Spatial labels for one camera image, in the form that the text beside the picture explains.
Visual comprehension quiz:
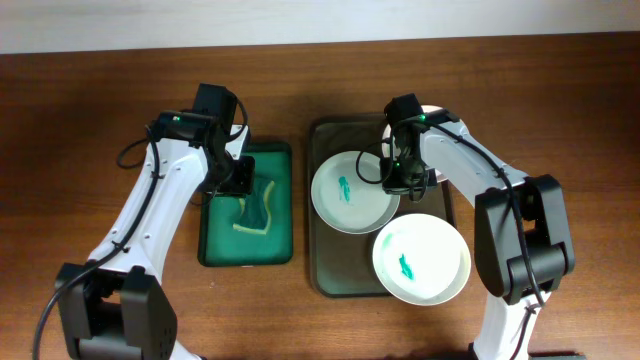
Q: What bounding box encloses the pink-white plate with stain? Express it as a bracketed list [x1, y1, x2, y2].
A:
[381, 105, 448, 183]

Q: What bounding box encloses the green yellow sponge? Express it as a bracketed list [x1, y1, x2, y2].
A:
[232, 177, 275, 235]

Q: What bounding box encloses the grey plate with green stain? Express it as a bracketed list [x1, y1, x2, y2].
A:
[311, 151, 400, 235]

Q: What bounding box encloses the white plate with green stain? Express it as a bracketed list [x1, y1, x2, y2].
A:
[372, 213, 471, 306]

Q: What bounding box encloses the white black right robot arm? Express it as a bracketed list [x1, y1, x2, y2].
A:
[379, 93, 576, 359]

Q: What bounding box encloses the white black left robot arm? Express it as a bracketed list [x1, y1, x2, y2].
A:
[41, 84, 255, 359]

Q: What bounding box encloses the small green tray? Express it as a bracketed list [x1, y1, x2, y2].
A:
[197, 142, 293, 267]

